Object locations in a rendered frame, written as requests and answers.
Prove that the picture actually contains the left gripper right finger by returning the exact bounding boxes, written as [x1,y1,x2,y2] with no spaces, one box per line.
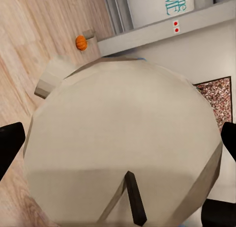
[221,121,236,160]

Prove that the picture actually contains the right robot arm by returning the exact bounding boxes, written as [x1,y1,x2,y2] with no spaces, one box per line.
[182,199,236,227]

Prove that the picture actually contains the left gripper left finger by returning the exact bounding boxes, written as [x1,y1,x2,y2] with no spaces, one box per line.
[0,122,26,181]

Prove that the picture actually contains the pumpkin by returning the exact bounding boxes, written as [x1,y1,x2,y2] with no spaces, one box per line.
[76,36,87,51]

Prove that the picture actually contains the pillar candle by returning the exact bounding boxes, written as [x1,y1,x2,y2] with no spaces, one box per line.
[23,57,223,227]
[83,29,94,40]
[34,56,78,100]

